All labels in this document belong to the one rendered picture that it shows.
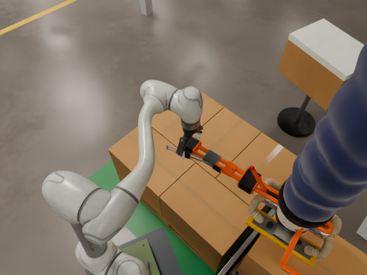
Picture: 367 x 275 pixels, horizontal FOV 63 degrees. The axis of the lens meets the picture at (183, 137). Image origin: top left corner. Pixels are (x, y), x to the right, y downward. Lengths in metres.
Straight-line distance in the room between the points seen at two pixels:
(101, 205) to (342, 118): 0.74
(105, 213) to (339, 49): 2.26
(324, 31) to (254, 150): 1.17
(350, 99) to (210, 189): 1.57
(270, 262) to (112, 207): 0.97
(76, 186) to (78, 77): 2.97
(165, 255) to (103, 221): 0.92
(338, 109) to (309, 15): 4.27
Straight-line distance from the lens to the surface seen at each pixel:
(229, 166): 1.49
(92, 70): 3.98
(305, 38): 2.77
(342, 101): 0.85
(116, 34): 4.47
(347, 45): 2.83
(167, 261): 1.86
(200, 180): 2.26
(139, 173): 1.07
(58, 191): 1.07
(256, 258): 1.70
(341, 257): 1.84
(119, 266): 1.52
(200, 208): 2.17
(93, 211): 1.01
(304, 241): 1.55
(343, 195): 1.07
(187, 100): 1.20
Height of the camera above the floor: 2.56
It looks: 55 degrees down
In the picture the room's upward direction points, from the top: straight up
